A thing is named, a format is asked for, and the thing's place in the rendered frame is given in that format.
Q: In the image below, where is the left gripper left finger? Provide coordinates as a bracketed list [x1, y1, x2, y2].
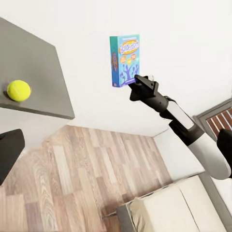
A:
[0, 129, 25, 186]

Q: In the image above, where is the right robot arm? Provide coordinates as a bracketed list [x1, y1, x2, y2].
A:
[128, 75, 232, 180]

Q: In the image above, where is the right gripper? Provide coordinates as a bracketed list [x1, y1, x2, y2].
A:
[128, 75, 162, 109]

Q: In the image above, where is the tennis ball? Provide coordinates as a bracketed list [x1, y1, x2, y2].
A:
[7, 80, 31, 102]

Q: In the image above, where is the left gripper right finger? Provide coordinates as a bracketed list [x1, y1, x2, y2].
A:
[217, 128, 232, 167]

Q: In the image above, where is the board game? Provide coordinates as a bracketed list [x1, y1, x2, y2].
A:
[109, 34, 140, 87]

